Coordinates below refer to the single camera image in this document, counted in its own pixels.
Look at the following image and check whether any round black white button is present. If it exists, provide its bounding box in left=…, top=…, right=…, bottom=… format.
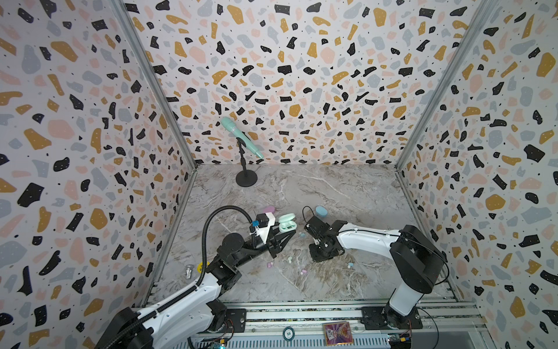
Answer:
left=283, top=327, right=296, bottom=342

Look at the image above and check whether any mint green earbud case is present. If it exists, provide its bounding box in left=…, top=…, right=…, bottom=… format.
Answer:
left=278, top=213, right=297, bottom=233

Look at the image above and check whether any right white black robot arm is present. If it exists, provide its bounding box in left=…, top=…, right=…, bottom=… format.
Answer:
left=305, top=217, right=447, bottom=330

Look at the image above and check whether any colourful square card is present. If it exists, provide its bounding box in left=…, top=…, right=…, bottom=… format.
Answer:
left=323, top=321, right=354, bottom=346

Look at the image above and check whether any left black corrugated cable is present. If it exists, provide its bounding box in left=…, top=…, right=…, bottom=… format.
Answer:
left=104, top=205, right=254, bottom=346

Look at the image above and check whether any blue earbud case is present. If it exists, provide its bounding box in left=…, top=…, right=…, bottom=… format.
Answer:
left=315, top=206, right=328, bottom=218

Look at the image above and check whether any mint green microphone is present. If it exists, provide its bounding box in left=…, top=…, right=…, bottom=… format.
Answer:
left=220, top=116, right=264, bottom=159

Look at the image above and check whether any black microphone stand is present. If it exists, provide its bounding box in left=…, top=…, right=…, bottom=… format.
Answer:
left=235, top=138, right=258, bottom=188

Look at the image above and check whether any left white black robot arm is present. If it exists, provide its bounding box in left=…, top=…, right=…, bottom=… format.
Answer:
left=95, top=228, right=296, bottom=348

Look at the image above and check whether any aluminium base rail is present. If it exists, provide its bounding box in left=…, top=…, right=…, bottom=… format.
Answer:
left=215, top=298, right=496, bottom=348

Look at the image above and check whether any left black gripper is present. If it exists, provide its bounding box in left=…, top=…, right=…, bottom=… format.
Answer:
left=235, top=221, right=297, bottom=271

